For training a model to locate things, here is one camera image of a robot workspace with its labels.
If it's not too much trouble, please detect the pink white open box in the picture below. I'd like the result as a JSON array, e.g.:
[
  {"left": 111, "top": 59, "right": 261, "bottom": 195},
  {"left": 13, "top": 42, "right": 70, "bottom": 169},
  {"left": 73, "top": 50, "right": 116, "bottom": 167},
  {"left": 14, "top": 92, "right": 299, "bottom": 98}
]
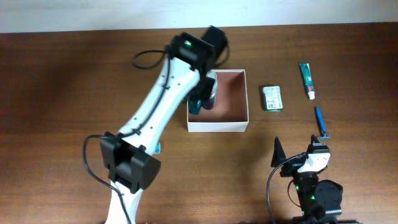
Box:
[{"left": 187, "top": 69, "right": 249, "bottom": 133}]

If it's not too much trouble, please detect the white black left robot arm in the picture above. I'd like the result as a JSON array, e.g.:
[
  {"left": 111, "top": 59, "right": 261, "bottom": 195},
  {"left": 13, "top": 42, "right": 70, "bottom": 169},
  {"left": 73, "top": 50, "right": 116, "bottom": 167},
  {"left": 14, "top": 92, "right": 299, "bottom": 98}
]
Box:
[{"left": 100, "top": 26, "right": 229, "bottom": 223}]

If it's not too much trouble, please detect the blue white toothbrush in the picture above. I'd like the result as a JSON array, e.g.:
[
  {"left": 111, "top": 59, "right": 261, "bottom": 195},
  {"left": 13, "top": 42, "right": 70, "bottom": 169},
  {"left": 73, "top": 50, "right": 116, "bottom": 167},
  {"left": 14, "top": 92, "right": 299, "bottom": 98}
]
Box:
[{"left": 154, "top": 142, "right": 161, "bottom": 154}]

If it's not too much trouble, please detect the green toothpaste tube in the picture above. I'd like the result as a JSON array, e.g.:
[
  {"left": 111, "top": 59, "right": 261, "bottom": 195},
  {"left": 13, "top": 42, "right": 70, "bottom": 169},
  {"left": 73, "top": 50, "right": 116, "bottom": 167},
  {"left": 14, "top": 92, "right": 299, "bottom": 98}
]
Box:
[{"left": 299, "top": 63, "right": 315, "bottom": 100}]

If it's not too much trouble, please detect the blue Listerine mouthwash bottle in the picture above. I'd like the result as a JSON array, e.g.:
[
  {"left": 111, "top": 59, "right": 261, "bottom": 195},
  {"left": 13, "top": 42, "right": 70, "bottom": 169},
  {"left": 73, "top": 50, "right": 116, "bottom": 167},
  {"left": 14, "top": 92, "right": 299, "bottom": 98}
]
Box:
[{"left": 188, "top": 100, "right": 202, "bottom": 115}]

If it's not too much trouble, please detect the blue disposable razor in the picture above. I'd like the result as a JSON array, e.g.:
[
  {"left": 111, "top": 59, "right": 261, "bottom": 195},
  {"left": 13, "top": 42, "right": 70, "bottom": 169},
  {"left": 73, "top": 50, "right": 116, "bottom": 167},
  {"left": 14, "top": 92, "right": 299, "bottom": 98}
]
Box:
[{"left": 315, "top": 107, "right": 331, "bottom": 139}]

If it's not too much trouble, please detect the green white soap box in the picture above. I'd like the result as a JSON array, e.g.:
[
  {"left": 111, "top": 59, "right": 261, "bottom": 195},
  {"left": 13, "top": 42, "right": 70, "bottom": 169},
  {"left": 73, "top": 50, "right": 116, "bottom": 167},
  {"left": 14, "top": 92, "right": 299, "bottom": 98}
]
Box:
[{"left": 262, "top": 86, "right": 284, "bottom": 112}]

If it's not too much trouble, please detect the clear foaming soap pump bottle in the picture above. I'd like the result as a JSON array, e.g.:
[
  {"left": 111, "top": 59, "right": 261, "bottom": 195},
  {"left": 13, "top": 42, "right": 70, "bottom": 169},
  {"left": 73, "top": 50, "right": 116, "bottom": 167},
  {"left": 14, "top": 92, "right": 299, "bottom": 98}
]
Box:
[{"left": 202, "top": 70, "right": 218, "bottom": 110}]

